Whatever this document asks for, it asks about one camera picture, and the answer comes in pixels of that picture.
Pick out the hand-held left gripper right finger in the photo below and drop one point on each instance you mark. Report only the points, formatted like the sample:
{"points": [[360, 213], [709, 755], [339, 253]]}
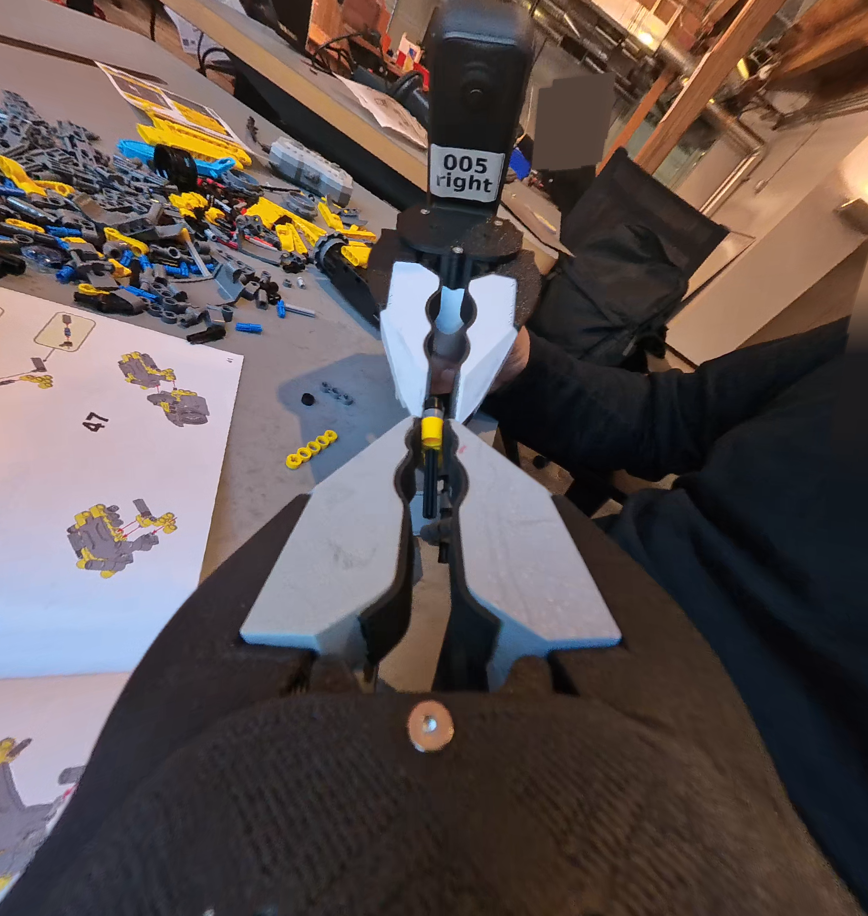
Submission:
{"points": [[534, 573]]}

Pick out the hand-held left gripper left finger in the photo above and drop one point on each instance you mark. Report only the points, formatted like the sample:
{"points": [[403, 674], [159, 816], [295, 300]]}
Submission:
{"points": [[327, 566]]}

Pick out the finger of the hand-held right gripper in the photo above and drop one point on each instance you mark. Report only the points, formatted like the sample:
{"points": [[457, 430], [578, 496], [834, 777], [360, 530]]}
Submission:
{"points": [[491, 337], [410, 337]]}

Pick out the black axle with yellow connector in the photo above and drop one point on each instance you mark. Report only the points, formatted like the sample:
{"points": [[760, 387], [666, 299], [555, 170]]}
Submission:
{"points": [[431, 430]]}

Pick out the instruction booklet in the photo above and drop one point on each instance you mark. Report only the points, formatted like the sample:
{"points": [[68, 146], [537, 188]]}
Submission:
{"points": [[77, 473]]}

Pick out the person's right forearm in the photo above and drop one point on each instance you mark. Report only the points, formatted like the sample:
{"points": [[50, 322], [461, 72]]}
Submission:
{"points": [[649, 401]]}

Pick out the grey desk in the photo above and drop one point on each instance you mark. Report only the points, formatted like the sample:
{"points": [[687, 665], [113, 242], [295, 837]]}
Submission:
{"points": [[284, 372]]}

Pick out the person's right hand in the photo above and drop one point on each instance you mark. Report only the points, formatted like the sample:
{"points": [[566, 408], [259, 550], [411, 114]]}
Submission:
{"points": [[513, 369]]}

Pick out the small grey brick piece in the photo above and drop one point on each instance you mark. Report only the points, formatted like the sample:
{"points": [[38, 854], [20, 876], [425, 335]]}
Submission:
{"points": [[335, 390]]}

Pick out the small yellow brick piece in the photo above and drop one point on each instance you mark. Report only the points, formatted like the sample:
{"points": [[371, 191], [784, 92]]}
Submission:
{"points": [[313, 448]]}

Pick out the black chair with jacket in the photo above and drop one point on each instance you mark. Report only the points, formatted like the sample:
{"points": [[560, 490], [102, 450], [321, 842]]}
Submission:
{"points": [[627, 258]]}

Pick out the background wooden table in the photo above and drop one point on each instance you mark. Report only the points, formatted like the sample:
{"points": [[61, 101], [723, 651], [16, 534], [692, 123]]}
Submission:
{"points": [[320, 86]]}

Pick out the yellow and black brick vehicle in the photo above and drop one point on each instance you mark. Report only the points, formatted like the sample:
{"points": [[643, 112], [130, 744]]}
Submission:
{"points": [[248, 201]]}

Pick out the wooden ceiling beam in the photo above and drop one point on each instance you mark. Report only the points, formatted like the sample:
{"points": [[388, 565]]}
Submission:
{"points": [[706, 72]]}

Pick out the person's black clothing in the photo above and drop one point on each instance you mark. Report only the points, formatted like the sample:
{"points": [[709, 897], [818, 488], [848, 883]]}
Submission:
{"points": [[778, 630]]}

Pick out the pile of small building bricks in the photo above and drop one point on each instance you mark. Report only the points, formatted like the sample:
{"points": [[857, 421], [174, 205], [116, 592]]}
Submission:
{"points": [[105, 215]]}

